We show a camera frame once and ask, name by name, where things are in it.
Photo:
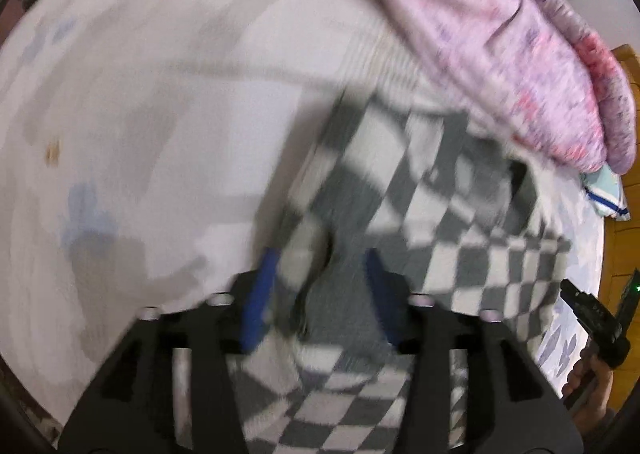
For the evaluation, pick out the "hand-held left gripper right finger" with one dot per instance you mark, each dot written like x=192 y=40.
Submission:
x=376 y=284

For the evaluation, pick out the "light blue striped pillow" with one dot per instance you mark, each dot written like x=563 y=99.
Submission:
x=607 y=191

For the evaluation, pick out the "grey white checkered garment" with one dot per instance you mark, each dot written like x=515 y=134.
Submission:
x=400 y=214

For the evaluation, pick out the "person's right hand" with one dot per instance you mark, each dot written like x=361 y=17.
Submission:
x=590 y=379

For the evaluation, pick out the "white bed sheet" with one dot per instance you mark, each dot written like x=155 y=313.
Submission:
x=150 y=134

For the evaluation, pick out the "pink floral quilt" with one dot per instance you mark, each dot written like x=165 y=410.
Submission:
x=500 y=44

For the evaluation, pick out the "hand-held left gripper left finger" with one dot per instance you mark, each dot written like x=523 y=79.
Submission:
x=259 y=294

